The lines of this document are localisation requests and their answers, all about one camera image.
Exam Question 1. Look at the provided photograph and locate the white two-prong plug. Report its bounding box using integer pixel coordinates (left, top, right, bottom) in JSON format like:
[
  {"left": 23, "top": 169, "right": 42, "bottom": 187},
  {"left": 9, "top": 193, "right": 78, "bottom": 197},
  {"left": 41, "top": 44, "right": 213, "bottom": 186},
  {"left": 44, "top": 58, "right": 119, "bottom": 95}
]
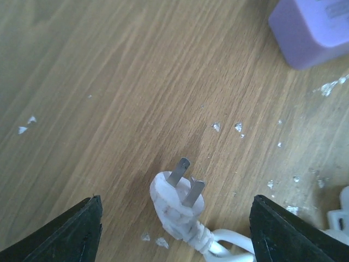
[{"left": 149, "top": 157, "right": 256, "bottom": 261}]

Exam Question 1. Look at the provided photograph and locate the purple adapter cube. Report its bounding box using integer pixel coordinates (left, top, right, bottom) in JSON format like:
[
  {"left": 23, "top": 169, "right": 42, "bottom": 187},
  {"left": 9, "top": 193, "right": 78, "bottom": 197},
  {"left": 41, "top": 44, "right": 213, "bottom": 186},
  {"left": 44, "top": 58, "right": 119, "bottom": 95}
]
[{"left": 268, "top": 0, "right": 348, "bottom": 70}]

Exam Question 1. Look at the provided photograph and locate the white power strip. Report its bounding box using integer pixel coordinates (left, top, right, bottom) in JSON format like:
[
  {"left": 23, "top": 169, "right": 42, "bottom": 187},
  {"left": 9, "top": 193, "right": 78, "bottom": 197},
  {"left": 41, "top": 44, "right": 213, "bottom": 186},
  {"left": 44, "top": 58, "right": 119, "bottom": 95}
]
[{"left": 326, "top": 186, "right": 348, "bottom": 245}]

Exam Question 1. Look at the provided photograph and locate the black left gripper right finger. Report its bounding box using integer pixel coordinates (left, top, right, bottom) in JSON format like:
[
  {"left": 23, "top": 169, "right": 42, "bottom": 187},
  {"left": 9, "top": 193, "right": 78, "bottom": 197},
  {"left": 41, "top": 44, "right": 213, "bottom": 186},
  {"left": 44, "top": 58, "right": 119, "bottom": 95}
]
[{"left": 249, "top": 195, "right": 348, "bottom": 261}]

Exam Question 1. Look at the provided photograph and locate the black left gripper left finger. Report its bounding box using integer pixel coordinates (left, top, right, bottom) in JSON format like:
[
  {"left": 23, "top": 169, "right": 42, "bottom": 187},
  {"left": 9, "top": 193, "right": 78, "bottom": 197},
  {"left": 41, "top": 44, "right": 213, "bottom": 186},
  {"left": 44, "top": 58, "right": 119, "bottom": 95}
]
[{"left": 1, "top": 195, "right": 103, "bottom": 261}]

